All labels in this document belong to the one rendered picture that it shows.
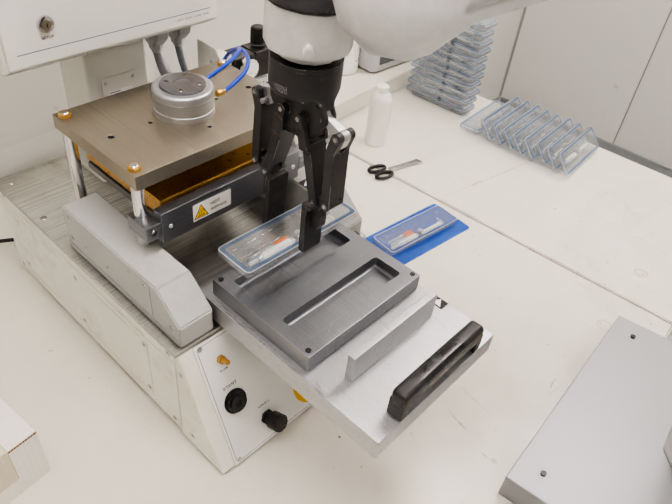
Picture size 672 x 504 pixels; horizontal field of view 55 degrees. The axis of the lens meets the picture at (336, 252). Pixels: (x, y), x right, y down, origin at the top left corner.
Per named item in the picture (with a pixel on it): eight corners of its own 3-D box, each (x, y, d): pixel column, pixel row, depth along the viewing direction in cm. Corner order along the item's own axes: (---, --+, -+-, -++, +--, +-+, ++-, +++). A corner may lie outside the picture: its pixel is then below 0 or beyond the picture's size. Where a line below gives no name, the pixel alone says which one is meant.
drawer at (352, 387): (198, 311, 81) (195, 265, 76) (319, 238, 94) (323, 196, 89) (373, 463, 67) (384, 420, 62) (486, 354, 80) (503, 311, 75)
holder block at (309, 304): (212, 293, 79) (212, 278, 77) (325, 227, 90) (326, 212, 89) (307, 372, 71) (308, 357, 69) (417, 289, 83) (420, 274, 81)
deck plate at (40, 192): (-8, 185, 98) (-9, 180, 98) (180, 116, 119) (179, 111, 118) (174, 359, 76) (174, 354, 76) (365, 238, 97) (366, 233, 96)
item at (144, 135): (40, 153, 89) (19, 65, 80) (217, 91, 107) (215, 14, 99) (142, 240, 77) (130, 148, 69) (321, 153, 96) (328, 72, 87)
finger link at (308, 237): (320, 192, 74) (325, 195, 73) (315, 239, 78) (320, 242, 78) (301, 202, 72) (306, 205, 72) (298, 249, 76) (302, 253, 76)
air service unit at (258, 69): (205, 119, 109) (201, 35, 99) (269, 95, 117) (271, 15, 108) (225, 132, 106) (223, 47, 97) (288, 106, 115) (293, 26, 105)
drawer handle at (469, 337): (385, 411, 68) (391, 388, 65) (464, 339, 77) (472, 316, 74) (400, 423, 67) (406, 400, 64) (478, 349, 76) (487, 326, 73)
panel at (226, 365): (235, 465, 85) (191, 348, 78) (379, 348, 103) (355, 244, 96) (244, 471, 84) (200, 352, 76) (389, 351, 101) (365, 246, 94)
